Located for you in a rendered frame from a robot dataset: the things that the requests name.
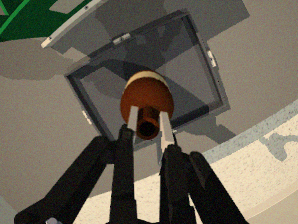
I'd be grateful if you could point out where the brown glass bottle with cream label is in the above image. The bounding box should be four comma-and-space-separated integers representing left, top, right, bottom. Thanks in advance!
120, 70, 174, 140

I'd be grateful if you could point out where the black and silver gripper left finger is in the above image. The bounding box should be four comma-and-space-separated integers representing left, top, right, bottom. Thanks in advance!
14, 106, 138, 224

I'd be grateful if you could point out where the green crate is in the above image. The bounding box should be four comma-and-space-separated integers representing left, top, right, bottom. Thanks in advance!
0, 0, 92, 42

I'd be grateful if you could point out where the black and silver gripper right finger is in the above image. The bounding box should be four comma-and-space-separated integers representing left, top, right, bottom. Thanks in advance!
156, 111, 249, 224

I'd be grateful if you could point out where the grey square tray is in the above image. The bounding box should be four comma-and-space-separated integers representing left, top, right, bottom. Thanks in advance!
63, 11, 227, 141

